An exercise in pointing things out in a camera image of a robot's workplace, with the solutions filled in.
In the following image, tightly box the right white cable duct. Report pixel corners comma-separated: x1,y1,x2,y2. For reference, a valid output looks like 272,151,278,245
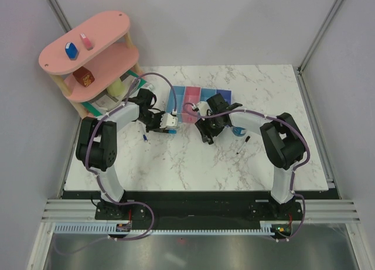
260,221,275,236

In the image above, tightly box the black marker pen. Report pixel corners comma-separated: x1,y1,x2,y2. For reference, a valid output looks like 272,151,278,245
236,135,251,155

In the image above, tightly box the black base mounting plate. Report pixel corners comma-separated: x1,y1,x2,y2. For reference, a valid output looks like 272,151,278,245
95,191,303,231

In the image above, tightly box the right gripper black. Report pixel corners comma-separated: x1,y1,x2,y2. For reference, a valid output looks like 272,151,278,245
195,111,225,143

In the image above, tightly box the light blue middle bin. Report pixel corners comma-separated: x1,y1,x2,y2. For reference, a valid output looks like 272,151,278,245
200,88,217,101

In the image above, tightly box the white cable duct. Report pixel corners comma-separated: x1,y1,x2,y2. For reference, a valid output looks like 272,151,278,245
260,221,275,236
54,223,132,235

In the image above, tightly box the blue tape roll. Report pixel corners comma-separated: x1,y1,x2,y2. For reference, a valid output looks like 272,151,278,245
232,127,247,137

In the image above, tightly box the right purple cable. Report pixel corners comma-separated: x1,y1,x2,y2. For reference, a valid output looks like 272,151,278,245
183,102,311,243

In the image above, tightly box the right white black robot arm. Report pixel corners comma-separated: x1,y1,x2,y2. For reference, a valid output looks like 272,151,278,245
184,94,311,220

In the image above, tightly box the pink three-tier wooden shelf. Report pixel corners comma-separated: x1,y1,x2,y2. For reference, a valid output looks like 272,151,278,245
39,11,142,118

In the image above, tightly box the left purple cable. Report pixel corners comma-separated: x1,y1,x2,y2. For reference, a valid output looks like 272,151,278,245
52,72,178,255

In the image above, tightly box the left white cable duct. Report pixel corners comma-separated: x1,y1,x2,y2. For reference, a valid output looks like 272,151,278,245
54,223,132,235

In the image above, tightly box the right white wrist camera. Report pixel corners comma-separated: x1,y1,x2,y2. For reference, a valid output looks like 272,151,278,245
192,101,210,117

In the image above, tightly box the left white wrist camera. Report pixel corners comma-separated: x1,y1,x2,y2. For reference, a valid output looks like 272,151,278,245
161,113,178,129

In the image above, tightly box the pale yellow cylinder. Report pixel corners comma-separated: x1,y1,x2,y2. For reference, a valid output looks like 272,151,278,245
107,78,125,97

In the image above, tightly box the purple cable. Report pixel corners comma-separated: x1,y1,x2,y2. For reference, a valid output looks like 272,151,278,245
52,72,178,255
183,102,311,243

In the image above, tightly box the pink white eraser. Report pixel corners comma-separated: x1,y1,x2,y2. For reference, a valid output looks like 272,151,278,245
80,33,93,50

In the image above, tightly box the green spiral notebook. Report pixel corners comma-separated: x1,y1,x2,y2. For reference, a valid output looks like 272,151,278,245
81,70,138,117

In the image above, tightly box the light blue bin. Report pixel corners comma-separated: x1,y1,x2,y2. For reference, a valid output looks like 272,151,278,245
200,88,217,101
165,86,186,123

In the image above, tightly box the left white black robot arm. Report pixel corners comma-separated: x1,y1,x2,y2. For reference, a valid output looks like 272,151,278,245
76,88,164,220

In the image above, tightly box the light blue left bin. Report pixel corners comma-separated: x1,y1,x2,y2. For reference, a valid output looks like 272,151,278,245
165,86,186,123

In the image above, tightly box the red brown patterned box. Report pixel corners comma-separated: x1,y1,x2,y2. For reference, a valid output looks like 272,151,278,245
73,66,95,87

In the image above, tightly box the purple blue bin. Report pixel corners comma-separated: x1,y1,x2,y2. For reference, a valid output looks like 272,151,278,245
216,89,232,105

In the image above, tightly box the pink bin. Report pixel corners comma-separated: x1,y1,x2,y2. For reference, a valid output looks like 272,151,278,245
181,86,201,124

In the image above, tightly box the blue white eraser block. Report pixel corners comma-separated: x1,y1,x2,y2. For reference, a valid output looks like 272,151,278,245
65,42,79,60

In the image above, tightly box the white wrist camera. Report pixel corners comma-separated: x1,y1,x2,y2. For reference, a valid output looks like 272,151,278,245
161,113,178,129
192,101,210,117

